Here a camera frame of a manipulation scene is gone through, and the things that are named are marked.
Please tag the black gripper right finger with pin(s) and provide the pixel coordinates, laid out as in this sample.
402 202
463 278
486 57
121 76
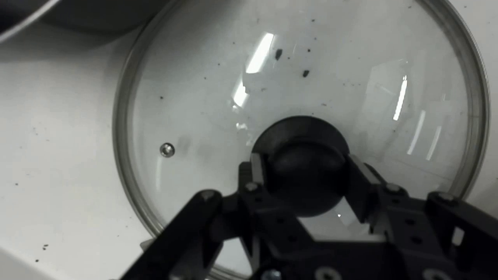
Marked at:
438 239

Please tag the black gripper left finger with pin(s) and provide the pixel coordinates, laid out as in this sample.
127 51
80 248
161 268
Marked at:
189 247

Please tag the glass lid with black knob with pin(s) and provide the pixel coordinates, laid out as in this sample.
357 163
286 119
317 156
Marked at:
306 141

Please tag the black pot with handles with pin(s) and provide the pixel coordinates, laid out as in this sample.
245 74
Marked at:
44 21

